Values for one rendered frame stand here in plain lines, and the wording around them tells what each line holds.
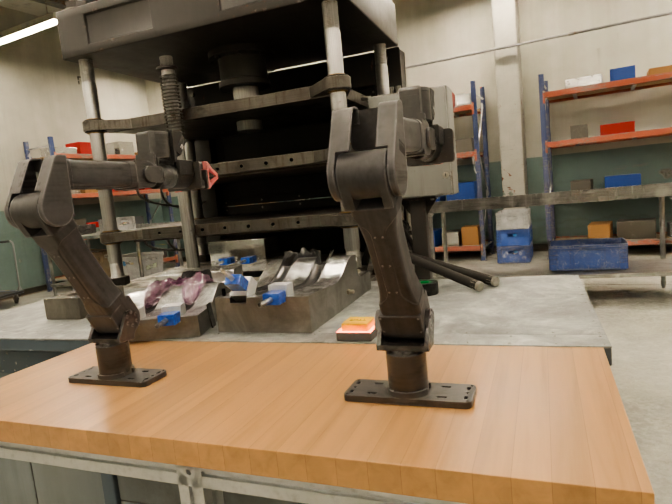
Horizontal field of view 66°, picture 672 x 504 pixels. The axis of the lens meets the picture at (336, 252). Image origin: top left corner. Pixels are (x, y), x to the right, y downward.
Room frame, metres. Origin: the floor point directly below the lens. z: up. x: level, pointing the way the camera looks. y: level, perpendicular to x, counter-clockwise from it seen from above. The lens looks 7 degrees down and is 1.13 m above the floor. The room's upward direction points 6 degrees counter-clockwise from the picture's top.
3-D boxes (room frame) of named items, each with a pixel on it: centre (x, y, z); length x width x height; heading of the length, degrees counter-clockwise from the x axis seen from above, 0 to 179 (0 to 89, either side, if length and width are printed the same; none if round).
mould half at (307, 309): (1.48, 0.11, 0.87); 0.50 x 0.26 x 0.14; 159
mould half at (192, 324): (1.52, 0.47, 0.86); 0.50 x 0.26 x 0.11; 176
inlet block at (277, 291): (1.21, 0.16, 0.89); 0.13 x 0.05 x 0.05; 159
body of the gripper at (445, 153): (1.03, -0.20, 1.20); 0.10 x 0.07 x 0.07; 67
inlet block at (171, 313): (1.25, 0.43, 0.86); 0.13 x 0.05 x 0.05; 176
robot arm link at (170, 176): (1.21, 0.38, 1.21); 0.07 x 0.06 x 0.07; 158
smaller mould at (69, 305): (1.75, 0.87, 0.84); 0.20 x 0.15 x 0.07; 159
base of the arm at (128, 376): (1.01, 0.46, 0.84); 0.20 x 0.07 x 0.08; 68
